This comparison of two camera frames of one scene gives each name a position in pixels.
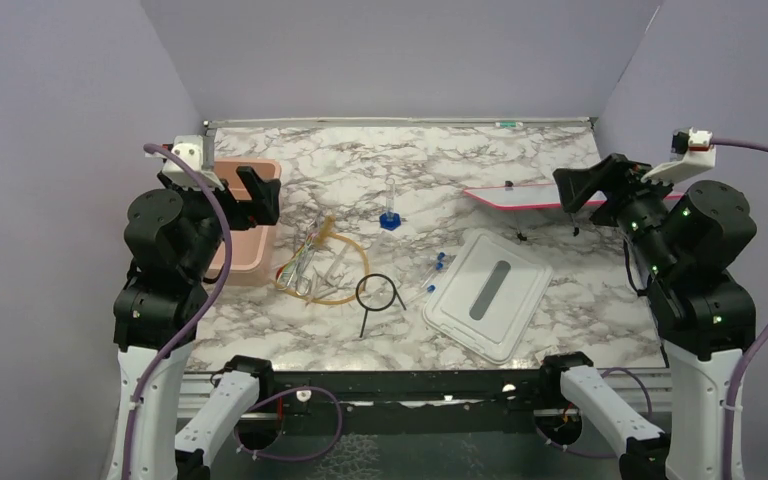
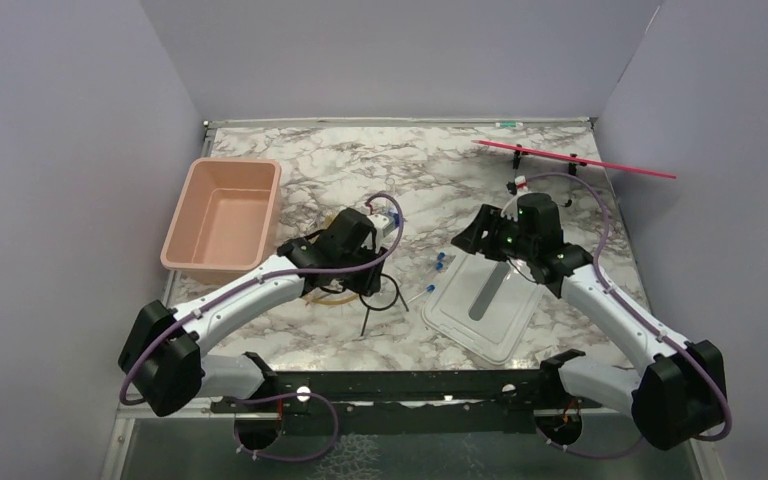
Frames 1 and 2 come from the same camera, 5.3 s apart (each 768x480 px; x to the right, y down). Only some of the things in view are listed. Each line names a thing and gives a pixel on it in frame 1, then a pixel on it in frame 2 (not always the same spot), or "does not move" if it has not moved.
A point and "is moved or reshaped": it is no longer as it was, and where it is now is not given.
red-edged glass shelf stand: [524, 196] → [572, 160]
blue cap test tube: [430, 289] does not move
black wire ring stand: [394, 295] does not move
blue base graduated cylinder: [391, 219] does not move
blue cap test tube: [439, 267] is moved or reshaped
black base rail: [404, 402] does not move
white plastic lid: [487, 294] does not move
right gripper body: [619, 174] → [503, 238]
